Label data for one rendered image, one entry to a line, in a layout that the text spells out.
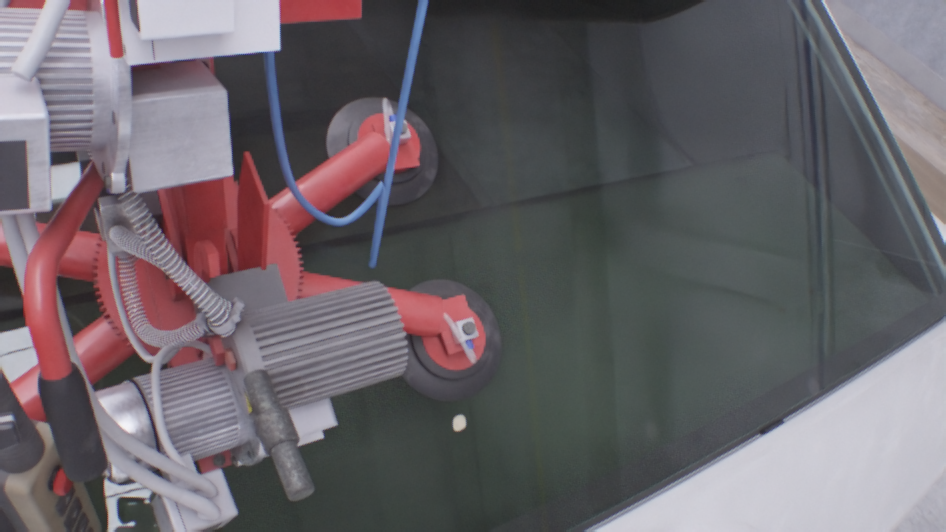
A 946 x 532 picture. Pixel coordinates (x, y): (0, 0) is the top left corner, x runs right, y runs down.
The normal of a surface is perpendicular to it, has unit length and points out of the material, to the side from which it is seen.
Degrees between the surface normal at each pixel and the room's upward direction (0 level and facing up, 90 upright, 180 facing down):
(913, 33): 90
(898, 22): 90
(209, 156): 73
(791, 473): 51
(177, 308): 26
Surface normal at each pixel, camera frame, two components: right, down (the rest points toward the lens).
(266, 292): 0.43, -0.29
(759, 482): 0.58, 0.04
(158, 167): 0.52, 0.48
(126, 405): 0.38, -0.66
